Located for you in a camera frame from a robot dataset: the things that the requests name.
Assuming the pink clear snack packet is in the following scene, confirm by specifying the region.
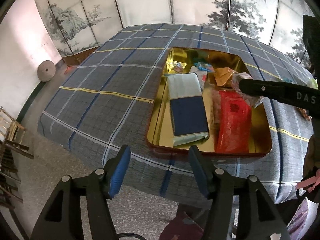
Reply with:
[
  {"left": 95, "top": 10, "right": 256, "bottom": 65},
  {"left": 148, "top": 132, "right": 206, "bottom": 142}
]
[{"left": 231, "top": 72, "right": 263, "bottom": 108}]

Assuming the red snack packet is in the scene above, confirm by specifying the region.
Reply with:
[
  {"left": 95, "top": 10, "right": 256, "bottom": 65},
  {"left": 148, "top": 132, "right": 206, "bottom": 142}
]
[{"left": 215, "top": 90, "right": 252, "bottom": 154}]

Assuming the orange snack packet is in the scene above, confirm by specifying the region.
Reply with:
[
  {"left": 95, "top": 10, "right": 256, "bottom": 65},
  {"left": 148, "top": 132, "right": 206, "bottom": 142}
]
[{"left": 213, "top": 67, "right": 235, "bottom": 88}]

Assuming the yellow clear snack packet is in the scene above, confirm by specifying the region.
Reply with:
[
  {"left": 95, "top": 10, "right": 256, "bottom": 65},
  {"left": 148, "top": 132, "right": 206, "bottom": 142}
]
[{"left": 165, "top": 60, "right": 187, "bottom": 74}]

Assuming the large clear fried snack bag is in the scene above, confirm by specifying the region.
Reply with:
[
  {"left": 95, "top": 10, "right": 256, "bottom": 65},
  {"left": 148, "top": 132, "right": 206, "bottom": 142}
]
[{"left": 210, "top": 87, "right": 221, "bottom": 130}]

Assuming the purple sleeve forearm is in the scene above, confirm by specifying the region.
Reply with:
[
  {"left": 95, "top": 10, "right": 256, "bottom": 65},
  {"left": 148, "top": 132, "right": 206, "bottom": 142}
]
[{"left": 287, "top": 198, "right": 319, "bottom": 239}]

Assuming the right hand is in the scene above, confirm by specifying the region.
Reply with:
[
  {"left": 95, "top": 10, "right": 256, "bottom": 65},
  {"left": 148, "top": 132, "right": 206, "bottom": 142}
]
[{"left": 303, "top": 135, "right": 319, "bottom": 204}]

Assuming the small clear twist snack bag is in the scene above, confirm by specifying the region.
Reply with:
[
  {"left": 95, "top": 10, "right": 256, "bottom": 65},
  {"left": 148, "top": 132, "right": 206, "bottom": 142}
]
[{"left": 297, "top": 107, "right": 311, "bottom": 121}]

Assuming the green tissue pack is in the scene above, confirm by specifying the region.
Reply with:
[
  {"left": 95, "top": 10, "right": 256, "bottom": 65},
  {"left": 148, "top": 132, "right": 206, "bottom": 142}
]
[{"left": 307, "top": 79, "right": 318, "bottom": 89}]

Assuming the dark wooden shelf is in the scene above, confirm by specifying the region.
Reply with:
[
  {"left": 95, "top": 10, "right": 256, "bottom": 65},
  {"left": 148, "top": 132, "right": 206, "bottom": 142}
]
[{"left": 1, "top": 131, "right": 34, "bottom": 210}]

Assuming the small wooden stool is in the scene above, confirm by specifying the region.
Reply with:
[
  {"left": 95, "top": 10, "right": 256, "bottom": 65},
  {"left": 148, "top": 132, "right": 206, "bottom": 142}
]
[{"left": 0, "top": 106, "right": 27, "bottom": 144}]

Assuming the gold toffee tin box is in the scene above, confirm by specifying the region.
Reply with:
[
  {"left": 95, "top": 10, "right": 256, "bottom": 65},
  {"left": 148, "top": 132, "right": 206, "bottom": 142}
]
[{"left": 146, "top": 47, "right": 272, "bottom": 159}]

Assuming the blue white snack box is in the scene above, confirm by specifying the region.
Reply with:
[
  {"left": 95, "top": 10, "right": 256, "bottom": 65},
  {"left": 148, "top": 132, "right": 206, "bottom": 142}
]
[{"left": 167, "top": 73, "right": 209, "bottom": 147}]

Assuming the painted folding screen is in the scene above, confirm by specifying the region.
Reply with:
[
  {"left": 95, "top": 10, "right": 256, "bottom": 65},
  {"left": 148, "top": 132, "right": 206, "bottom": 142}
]
[{"left": 35, "top": 0, "right": 312, "bottom": 67}]

